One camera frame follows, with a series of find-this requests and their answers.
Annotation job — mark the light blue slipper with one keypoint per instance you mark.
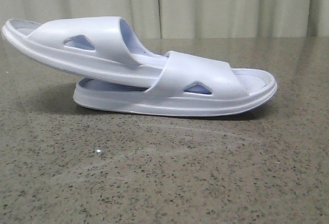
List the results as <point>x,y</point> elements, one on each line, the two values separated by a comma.
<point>187,86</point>
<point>103,48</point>

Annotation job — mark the beige background curtain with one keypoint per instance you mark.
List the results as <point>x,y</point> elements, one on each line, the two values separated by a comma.
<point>183,19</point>

